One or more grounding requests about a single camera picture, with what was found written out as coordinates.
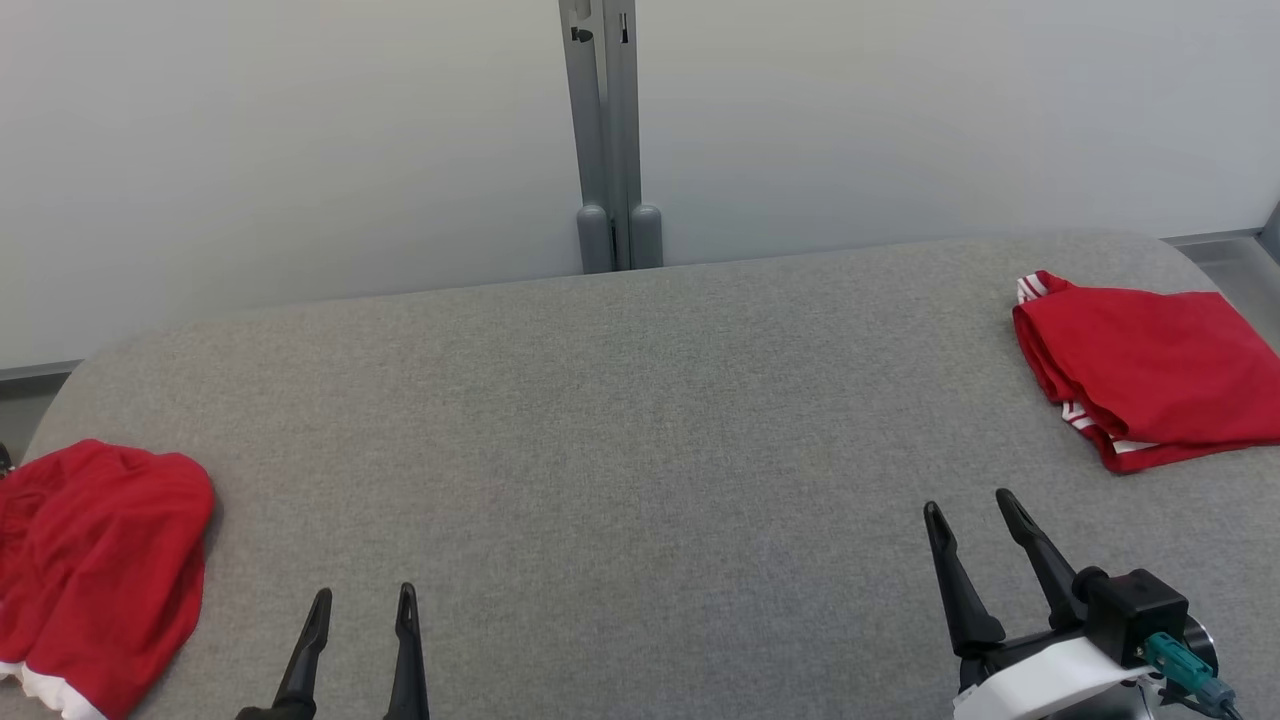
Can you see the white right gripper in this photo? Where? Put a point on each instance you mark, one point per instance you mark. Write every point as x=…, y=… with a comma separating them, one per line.
x=1040, y=680

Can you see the grey partition post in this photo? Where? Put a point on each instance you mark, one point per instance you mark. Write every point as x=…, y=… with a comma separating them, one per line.
x=593, y=240
x=646, y=240

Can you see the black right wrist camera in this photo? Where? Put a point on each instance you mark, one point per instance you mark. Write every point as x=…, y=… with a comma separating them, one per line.
x=1135, y=610

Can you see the red white basketball shorts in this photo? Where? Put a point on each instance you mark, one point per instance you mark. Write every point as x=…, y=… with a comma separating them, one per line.
x=100, y=560

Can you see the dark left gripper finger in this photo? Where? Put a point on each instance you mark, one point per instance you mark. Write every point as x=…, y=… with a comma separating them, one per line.
x=408, y=670
x=305, y=660

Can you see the grey fabric sofa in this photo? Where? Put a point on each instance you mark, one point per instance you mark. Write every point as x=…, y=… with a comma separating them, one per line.
x=640, y=480

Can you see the red basketball jersey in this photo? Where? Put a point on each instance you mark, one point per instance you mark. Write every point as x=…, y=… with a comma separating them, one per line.
x=1150, y=370

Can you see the grey partition base rail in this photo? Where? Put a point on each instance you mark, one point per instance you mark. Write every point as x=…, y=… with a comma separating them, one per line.
x=1210, y=238
x=35, y=371

